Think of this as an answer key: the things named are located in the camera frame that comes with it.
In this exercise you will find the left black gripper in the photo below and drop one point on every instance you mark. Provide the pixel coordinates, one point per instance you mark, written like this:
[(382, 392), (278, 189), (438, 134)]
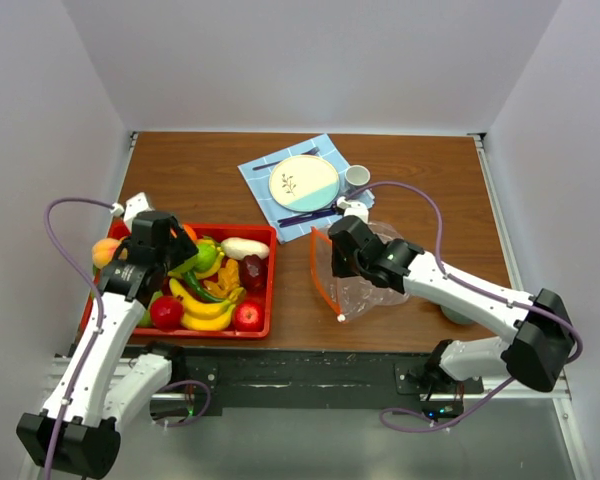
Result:
[(183, 246)]

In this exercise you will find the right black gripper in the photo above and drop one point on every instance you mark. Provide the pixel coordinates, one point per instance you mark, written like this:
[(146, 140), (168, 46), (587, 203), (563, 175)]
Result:
[(338, 269)]

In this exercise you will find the clear orange zip top bag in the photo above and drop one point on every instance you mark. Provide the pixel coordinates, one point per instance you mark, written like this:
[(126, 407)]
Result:
[(350, 297)]

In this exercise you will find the green lime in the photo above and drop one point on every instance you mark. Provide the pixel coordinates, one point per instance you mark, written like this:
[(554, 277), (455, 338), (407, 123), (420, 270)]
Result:
[(206, 256)]

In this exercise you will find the white radish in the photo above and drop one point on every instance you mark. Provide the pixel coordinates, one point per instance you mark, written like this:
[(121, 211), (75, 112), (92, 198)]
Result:
[(238, 248)]

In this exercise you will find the dark red fruit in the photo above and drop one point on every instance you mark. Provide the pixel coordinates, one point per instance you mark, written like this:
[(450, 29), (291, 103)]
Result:
[(253, 273)]

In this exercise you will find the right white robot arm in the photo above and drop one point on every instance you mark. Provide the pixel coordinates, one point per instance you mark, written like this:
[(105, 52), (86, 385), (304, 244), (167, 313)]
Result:
[(532, 339)]

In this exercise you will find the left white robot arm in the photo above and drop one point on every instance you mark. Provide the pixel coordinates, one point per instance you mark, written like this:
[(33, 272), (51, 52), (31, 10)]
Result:
[(78, 430)]

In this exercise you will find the orange fruit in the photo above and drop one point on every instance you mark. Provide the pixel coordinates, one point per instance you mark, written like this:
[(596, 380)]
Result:
[(190, 232)]

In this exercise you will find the green chili pepper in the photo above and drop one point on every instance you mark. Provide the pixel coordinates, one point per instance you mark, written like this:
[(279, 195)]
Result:
[(194, 284)]

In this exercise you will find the peach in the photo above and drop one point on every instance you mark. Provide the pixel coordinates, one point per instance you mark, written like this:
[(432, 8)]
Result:
[(102, 251)]

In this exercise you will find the blue checked cloth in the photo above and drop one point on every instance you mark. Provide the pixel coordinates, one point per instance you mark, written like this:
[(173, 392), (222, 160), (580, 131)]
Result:
[(257, 182)]

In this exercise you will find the purple spoon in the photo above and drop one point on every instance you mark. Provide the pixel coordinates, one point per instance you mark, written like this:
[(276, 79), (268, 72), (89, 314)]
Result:
[(332, 209)]

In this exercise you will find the red pomegranate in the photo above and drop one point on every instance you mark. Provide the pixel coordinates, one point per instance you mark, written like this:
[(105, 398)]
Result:
[(166, 313)]

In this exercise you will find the purple knife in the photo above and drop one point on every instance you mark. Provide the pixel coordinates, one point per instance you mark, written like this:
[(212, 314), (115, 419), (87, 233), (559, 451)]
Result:
[(304, 218)]

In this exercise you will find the yellow banana bunch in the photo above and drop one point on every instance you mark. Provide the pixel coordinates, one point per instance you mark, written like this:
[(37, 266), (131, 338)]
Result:
[(208, 317)]

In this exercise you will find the red plastic tray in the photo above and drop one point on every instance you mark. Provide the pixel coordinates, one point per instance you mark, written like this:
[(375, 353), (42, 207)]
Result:
[(264, 297)]

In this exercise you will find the grey ceramic mug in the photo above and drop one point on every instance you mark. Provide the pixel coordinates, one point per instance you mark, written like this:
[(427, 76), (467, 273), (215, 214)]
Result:
[(355, 177)]

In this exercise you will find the cream and blue plate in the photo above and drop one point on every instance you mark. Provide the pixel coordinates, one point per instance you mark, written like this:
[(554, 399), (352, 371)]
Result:
[(304, 183)]

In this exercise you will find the red apple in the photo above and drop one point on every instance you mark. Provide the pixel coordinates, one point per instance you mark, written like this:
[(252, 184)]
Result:
[(248, 317)]

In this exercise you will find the purple fork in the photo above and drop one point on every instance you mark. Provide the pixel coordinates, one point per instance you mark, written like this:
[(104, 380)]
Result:
[(312, 152)]

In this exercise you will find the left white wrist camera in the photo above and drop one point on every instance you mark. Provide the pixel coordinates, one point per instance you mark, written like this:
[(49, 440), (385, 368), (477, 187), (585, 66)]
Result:
[(128, 211)]

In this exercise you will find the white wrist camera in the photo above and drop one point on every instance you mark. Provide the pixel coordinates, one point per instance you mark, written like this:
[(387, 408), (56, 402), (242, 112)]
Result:
[(128, 211), (352, 207)]

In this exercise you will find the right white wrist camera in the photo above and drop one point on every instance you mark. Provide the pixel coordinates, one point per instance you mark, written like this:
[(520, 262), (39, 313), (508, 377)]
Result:
[(352, 207)]

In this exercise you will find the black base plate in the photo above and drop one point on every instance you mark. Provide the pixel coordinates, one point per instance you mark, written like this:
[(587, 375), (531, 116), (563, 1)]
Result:
[(301, 379)]

